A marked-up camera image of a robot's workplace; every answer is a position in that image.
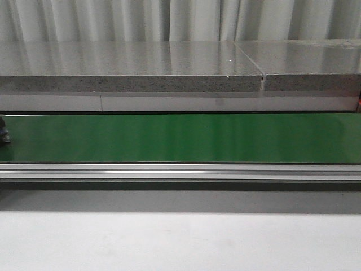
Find green conveyor belt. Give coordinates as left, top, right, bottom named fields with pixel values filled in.
left=1, top=113, right=360, bottom=164

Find grey speckled stone counter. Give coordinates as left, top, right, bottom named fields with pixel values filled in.
left=0, top=39, right=361, bottom=112

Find red plastic tray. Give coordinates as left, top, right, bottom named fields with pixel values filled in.
left=356, top=97, right=361, bottom=113

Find white pleated curtain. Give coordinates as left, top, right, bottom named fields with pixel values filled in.
left=1, top=1, right=360, bottom=42

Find aluminium conveyor side rail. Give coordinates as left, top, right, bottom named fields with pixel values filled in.
left=1, top=163, right=360, bottom=183

